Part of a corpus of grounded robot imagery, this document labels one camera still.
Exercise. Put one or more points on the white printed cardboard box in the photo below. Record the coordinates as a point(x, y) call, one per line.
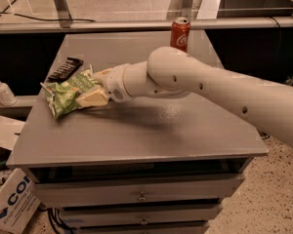
point(17, 203)

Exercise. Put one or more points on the white pump sanitizer bottle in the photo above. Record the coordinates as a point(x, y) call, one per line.
point(7, 97)

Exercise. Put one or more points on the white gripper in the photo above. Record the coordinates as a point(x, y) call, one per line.
point(114, 83)

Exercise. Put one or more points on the green jalapeno chip bag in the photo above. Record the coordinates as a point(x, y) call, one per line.
point(61, 97)

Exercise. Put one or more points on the open brown cardboard box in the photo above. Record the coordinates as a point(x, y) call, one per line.
point(10, 130)

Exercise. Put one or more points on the grey metal rail frame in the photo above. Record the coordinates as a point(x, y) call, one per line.
point(29, 16)

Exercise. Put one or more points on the orange coke can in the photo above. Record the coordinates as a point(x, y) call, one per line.
point(179, 33)

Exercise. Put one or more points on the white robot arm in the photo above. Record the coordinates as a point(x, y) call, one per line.
point(169, 72)

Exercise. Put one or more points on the grey drawer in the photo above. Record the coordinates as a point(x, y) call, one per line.
point(133, 191)
point(195, 227)
point(140, 215)

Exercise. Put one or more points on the top grey drawer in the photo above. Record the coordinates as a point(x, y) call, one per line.
point(133, 191)

